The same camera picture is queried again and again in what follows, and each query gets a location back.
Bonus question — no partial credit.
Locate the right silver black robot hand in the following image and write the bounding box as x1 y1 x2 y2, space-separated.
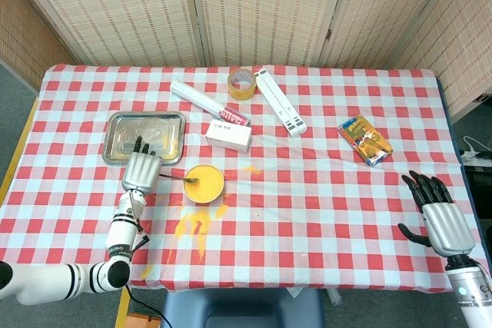
397 170 476 258

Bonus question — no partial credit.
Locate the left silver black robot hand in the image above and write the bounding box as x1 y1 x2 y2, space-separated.
121 135 163 195

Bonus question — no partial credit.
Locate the black metal spoon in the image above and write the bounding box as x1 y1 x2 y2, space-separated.
159 174 200 184

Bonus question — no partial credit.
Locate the rectangular stainless steel tray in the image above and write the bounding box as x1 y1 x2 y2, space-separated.
101 111 187 167

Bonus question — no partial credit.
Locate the yellow bowl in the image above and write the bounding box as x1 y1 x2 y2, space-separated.
182 164 225 205

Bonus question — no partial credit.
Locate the black equipment case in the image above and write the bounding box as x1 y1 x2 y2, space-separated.
463 163 492 229

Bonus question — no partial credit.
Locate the white plastic wrap roll box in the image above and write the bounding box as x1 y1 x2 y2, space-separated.
170 80 252 128

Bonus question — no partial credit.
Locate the small white cardboard box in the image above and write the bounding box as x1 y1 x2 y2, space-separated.
204 118 253 153

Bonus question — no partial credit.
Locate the colourful yellow blue flat box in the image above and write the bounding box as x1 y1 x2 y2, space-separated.
337 114 394 167

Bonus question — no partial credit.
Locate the yellowish clear tape roll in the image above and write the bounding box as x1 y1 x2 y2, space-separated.
227 68 258 101

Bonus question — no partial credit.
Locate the red white checkered tablecloth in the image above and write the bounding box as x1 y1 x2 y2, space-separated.
0 63 492 293

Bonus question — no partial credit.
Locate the orange box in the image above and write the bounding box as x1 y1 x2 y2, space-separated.
125 313 162 328

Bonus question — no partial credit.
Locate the white folding stand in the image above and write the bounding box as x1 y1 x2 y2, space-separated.
253 68 308 138

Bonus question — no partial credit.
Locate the blue chair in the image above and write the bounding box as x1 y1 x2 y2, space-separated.
160 287 326 328

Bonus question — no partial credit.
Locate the bamboo folding screen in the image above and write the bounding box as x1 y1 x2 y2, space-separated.
0 0 492 125

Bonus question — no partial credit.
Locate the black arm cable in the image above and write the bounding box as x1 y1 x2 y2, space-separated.
125 193 167 328

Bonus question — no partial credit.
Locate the white cable and power strip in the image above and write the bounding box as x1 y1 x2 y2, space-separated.
460 134 492 162

